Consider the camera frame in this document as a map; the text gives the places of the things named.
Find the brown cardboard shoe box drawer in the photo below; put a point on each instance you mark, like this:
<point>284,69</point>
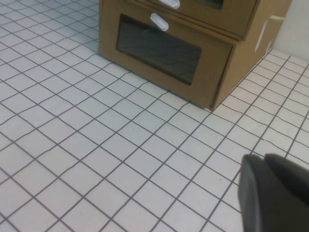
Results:
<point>212,48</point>
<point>217,17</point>

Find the brown cardboard shoe box shell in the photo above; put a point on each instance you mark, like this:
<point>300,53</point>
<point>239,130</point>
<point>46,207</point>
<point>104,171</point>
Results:
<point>231,77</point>
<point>272,7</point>

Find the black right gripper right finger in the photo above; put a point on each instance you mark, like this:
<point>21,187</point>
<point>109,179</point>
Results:
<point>294,193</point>

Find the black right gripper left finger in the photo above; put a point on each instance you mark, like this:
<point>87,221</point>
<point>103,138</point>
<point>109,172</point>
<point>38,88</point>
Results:
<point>253,193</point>

